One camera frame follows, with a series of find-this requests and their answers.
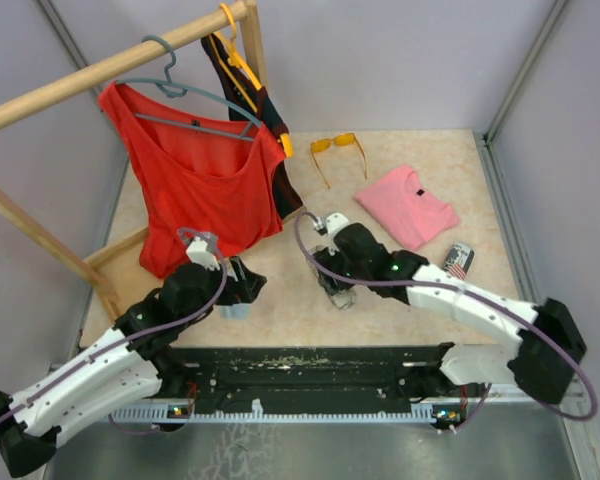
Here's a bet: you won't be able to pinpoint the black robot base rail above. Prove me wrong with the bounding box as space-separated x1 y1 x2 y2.
49 342 579 432

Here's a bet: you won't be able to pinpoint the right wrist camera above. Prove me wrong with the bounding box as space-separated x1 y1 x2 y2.
314 212 350 237

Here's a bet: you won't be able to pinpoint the yellow clothes hanger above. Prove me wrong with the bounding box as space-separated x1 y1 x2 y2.
209 1 294 158

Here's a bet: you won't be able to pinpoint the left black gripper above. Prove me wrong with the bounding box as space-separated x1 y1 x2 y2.
178 255 266 329

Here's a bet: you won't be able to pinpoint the narrow blue cleaning cloth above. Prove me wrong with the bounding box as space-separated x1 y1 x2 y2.
220 304 250 320

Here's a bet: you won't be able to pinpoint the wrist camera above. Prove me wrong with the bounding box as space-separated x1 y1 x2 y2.
314 212 350 237
186 232 220 270

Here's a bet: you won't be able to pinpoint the wooden clothes rack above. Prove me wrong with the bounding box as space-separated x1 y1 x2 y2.
0 1 267 321

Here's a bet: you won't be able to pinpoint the dark navy maroon garment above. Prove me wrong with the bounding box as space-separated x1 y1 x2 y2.
200 35 303 220

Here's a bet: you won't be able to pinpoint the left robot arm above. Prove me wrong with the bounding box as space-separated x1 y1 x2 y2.
0 257 267 478

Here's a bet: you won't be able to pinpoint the folded pink t-shirt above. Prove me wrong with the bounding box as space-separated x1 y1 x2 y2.
355 165 460 251

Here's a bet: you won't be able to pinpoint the red tank top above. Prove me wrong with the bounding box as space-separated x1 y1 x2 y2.
99 83 285 278

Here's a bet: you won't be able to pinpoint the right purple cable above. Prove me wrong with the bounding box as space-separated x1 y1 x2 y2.
293 210 599 434

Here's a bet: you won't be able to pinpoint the purple cable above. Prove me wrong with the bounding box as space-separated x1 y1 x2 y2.
0 228 229 454
293 210 599 434

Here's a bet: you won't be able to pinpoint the grey patterned glasses case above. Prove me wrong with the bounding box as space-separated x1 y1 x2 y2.
308 245 357 310

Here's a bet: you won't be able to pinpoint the orange sunglasses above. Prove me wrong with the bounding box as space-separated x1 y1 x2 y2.
309 132 368 189

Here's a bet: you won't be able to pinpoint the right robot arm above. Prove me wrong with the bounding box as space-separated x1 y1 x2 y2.
311 214 586 405

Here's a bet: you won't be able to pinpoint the grey-blue clothes hanger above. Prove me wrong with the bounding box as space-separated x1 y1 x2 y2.
117 35 264 142

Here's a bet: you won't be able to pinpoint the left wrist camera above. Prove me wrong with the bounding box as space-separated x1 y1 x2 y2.
186 232 220 270

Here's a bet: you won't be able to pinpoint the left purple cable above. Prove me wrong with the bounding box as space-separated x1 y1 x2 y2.
0 228 229 454

